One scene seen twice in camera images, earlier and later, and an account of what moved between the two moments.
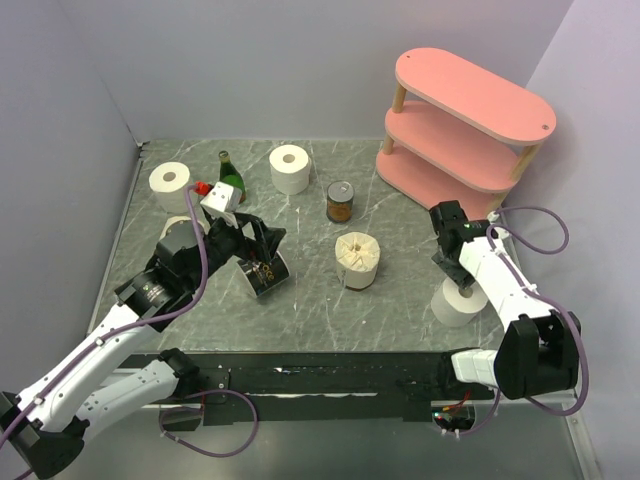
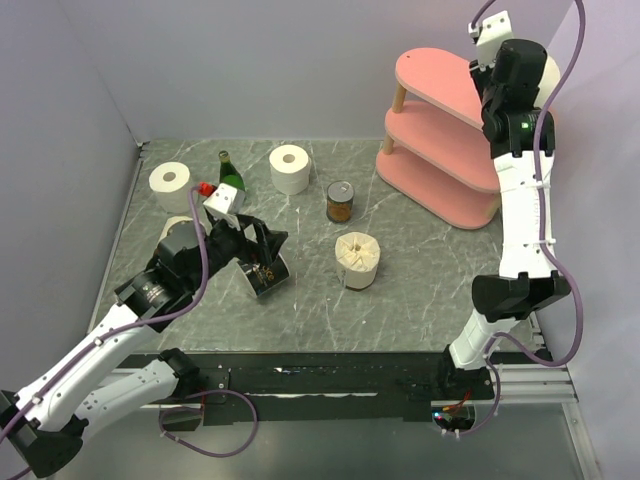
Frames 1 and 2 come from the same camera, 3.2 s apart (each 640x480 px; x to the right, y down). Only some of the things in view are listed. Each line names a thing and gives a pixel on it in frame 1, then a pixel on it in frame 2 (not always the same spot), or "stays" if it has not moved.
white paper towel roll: (168, 181) stays
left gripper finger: (271, 237) stays
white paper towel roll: (454, 306) -> (550, 78)
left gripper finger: (261, 243) stays
